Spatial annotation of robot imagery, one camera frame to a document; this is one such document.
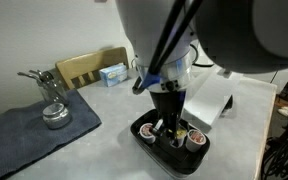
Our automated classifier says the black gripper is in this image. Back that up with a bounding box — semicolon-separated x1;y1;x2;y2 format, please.
149;89;187;148

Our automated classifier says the yellow lid coffee pod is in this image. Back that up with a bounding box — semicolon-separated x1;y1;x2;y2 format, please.
173;128;188;148

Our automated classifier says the light blue tissue box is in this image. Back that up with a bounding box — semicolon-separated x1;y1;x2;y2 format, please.
98;63;129;88

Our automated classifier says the wooden chair back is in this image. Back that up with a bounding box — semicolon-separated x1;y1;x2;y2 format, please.
54;46;130;91

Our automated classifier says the short glass jar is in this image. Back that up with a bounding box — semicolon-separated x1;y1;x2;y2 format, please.
41;102;73;131

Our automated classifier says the silver metal holder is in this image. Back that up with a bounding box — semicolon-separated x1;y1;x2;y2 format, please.
16;68;69;107

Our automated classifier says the dark blue cloth mat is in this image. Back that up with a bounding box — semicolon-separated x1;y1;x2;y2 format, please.
0;88;103;180

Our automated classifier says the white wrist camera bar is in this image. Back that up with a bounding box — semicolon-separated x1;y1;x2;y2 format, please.
183;68;244;127

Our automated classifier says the thin black camera cable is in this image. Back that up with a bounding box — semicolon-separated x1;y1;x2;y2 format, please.
189;43;216;68

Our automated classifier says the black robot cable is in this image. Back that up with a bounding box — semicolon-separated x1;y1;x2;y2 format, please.
131;0;205;96

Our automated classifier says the black cable bundle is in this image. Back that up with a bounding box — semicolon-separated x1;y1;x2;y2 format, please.
260;126;288;180

